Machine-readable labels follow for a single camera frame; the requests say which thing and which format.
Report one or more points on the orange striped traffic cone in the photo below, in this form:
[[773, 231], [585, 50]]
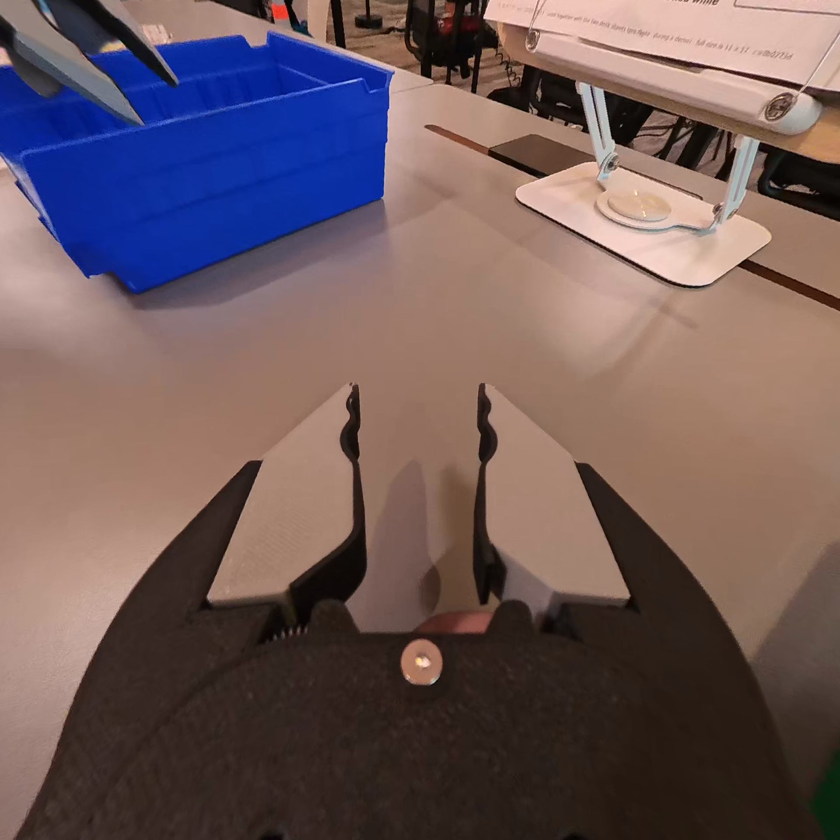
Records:
[[281, 10]]

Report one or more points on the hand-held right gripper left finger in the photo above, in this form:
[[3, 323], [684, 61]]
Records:
[[295, 525]]

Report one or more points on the instruction sheet on stand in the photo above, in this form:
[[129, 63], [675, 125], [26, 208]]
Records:
[[656, 210]]

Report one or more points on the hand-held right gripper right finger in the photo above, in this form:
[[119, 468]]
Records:
[[551, 525]]

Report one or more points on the blue plastic bin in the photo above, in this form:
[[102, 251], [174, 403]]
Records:
[[229, 164]]

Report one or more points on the green plastic bin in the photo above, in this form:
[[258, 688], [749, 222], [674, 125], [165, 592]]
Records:
[[827, 794]]

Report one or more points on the printed instruction sheet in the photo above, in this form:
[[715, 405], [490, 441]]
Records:
[[689, 33]]

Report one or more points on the black office chair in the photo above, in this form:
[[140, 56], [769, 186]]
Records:
[[446, 33]]

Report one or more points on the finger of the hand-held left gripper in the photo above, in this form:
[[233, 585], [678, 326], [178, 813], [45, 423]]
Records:
[[72, 72], [124, 36]]

